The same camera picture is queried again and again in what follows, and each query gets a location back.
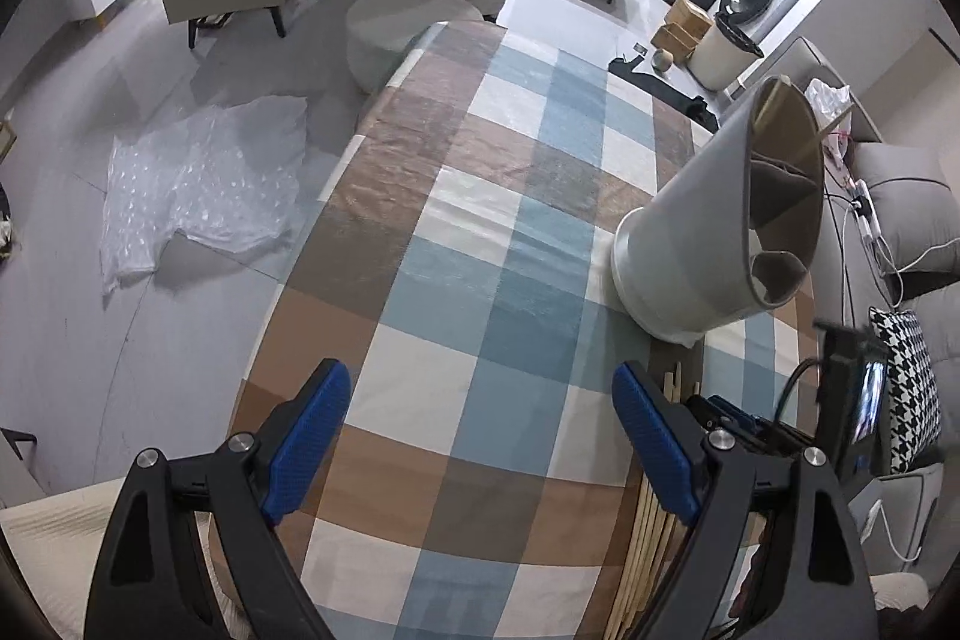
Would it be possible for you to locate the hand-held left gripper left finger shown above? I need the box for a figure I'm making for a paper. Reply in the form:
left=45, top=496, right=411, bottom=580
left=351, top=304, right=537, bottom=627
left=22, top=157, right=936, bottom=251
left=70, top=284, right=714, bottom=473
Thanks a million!
left=84, top=358, right=353, bottom=640

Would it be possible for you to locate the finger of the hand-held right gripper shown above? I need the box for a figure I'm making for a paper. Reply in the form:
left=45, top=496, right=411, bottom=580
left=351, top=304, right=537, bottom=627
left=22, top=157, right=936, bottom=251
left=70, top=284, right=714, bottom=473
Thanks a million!
left=688, top=394, right=815, bottom=455

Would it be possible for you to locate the bundle of wooden chopsticks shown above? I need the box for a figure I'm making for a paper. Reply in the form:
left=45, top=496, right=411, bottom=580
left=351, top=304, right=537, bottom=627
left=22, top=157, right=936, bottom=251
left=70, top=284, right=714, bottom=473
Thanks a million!
left=604, top=361, right=710, bottom=640

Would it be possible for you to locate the beige fabric seat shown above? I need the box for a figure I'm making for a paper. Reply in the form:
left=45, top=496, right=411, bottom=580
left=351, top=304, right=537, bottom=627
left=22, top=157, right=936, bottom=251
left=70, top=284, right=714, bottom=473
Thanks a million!
left=0, top=479, right=226, bottom=640

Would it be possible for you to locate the checked tablecloth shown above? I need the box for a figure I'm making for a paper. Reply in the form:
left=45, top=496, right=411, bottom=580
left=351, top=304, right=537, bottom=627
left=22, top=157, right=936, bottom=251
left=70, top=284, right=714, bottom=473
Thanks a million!
left=206, top=20, right=822, bottom=640

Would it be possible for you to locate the cream trash bin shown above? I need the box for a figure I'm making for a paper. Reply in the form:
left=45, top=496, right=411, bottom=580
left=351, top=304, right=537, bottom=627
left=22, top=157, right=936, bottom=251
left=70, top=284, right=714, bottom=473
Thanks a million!
left=686, top=12, right=764, bottom=92

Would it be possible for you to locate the grey white utensil holder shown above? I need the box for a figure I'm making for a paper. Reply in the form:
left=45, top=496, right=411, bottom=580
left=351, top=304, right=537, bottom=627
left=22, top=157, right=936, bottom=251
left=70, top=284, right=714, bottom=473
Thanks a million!
left=611, top=75, right=826, bottom=345

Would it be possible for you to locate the houndstooth pillow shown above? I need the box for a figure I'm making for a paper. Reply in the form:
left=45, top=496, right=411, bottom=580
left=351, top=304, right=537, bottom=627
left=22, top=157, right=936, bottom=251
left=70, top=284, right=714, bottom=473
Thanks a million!
left=868, top=308, right=942, bottom=476

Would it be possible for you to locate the clear bubble wrap sheet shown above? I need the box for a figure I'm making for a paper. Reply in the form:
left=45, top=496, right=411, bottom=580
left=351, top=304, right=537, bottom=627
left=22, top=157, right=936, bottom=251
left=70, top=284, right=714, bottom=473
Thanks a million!
left=100, top=94, right=310, bottom=296

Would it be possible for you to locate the cardboard box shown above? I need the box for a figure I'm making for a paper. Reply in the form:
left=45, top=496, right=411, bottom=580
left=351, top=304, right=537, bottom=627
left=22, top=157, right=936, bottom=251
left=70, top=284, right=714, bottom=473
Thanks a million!
left=651, top=21, right=706, bottom=64
left=664, top=0, right=713, bottom=30

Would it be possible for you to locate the round beige stool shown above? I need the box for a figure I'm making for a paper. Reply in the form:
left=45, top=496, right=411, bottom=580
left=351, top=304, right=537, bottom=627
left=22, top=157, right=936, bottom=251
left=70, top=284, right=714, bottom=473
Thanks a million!
left=345, top=0, right=485, bottom=95

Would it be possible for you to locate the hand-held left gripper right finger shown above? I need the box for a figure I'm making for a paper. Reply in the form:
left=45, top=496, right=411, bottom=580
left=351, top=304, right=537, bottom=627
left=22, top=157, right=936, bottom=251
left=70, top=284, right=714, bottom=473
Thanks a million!
left=611, top=361, right=880, bottom=640

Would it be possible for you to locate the white plastic bag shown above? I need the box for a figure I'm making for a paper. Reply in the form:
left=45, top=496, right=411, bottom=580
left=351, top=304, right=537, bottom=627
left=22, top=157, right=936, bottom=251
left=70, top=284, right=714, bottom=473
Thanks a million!
left=806, top=77, right=856, bottom=135

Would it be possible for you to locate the grey sofa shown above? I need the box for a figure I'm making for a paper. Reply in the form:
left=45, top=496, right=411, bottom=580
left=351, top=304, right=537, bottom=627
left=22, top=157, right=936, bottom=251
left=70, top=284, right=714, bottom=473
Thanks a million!
left=739, top=36, right=960, bottom=611

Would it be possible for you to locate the white power strip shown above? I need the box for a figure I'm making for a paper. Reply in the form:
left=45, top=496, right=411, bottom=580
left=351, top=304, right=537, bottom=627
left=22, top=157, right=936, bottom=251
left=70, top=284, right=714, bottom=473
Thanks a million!
left=855, top=182, right=882, bottom=244

